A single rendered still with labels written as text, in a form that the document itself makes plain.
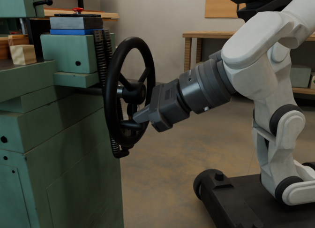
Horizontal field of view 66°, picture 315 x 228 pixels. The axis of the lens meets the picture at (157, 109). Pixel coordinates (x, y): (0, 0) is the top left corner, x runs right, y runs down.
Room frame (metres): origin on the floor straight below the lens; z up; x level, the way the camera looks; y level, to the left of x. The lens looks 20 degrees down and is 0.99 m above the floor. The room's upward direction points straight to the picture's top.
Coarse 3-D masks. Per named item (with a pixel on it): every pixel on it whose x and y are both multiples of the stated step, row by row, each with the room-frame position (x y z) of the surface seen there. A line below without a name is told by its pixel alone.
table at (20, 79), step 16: (0, 64) 0.54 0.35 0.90; (16, 64) 0.54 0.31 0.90; (32, 64) 0.54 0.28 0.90; (48, 64) 0.58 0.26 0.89; (0, 80) 0.46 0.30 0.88; (16, 80) 0.49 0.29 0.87; (32, 80) 0.53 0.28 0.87; (48, 80) 0.58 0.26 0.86; (64, 80) 0.58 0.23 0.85; (80, 80) 0.56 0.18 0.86; (96, 80) 0.60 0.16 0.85; (0, 96) 0.45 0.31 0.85; (16, 96) 0.49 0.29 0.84
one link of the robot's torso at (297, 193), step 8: (296, 168) 1.01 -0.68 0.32; (304, 168) 0.97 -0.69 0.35; (304, 176) 0.96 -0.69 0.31; (312, 176) 0.92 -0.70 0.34; (296, 184) 0.87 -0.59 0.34; (304, 184) 0.87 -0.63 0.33; (312, 184) 0.88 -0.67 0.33; (288, 192) 0.86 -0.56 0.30; (296, 192) 0.85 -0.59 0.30; (304, 192) 0.86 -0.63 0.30; (312, 192) 0.87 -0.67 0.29; (288, 200) 0.85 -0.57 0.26; (296, 200) 0.85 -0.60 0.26; (304, 200) 0.86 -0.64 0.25; (312, 200) 0.87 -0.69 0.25
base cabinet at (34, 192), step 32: (96, 128) 0.75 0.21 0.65; (0, 160) 0.50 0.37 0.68; (32, 160) 0.49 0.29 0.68; (64, 160) 0.59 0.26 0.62; (96, 160) 0.73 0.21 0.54; (0, 192) 0.51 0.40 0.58; (32, 192) 0.48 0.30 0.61; (64, 192) 0.57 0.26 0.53; (96, 192) 0.71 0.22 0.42; (0, 224) 0.52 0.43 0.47; (32, 224) 0.48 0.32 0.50; (64, 224) 0.55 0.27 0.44; (96, 224) 0.69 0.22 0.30
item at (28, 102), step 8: (48, 88) 0.57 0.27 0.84; (56, 88) 0.60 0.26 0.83; (64, 88) 0.63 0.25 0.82; (72, 88) 0.66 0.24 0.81; (24, 96) 0.50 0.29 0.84; (32, 96) 0.52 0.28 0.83; (40, 96) 0.55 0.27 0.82; (48, 96) 0.57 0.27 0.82; (56, 96) 0.59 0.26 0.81; (64, 96) 0.62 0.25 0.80; (0, 104) 0.52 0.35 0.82; (8, 104) 0.51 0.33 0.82; (16, 104) 0.50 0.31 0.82; (24, 104) 0.50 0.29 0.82; (32, 104) 0.52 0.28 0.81; (40, 104) 0.54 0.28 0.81; (16, 112) 0.50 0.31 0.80; (24, 112) 0.50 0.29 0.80
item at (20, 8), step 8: (0, 0) 0.71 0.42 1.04; (8, 0) 0.70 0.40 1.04; (16, 0) 0.70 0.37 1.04; (24, 0) 0.69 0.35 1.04; (32, 0) 0.72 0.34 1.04; (40, 0) 0.74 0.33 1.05; (0, 8) 0.72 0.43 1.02; (8, 8) 0.71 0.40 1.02; (16, 8) 0.70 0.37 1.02; (24, 8) 0.69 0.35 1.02; (32, 8) 0.71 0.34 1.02; (40, 8) 0.74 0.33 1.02; (0, 16) 0.72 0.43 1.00; (8, 16) 0.71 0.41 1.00; (16, 16) 0.70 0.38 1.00; (24, 16) 0.69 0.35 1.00; (32, 16) 0.71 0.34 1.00; (40, 16) 0.74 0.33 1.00
